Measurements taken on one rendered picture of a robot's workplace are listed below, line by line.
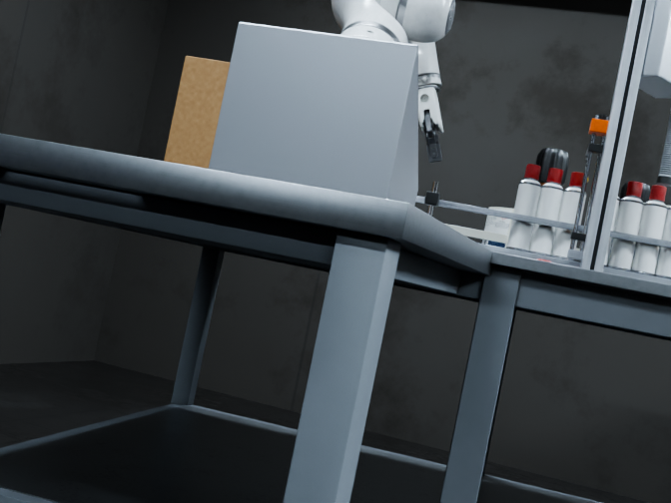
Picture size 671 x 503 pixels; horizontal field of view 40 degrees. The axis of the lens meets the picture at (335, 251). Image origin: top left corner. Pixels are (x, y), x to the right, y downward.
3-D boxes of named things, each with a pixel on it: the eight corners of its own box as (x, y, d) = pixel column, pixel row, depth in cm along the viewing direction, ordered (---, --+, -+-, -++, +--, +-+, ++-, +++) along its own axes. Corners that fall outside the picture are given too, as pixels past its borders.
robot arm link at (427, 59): (415, 72, 218) (446, 73, 223) (406, 18, 219) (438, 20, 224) (395, 83, 225) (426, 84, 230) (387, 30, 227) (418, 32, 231)
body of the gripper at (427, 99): (437, 78, 218) (444, 125, 217) (440, 89, 228) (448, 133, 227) (405, 85, 220) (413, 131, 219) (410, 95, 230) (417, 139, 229)
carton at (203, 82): (325, 223, 206) (348, 104, 207) (299, 211, 183) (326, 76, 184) (199, 199, 213) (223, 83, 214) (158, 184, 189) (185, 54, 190)
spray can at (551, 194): (550, 257, 219) (567, 173, 219) (551, 256, 213) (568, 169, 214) (527, 253, 220) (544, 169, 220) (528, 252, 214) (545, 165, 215)
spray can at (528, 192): (527, 253, 220) (544, 169, 220) (529, 252, 214) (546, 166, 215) (505, 250, 220) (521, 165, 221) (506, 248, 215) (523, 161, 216)
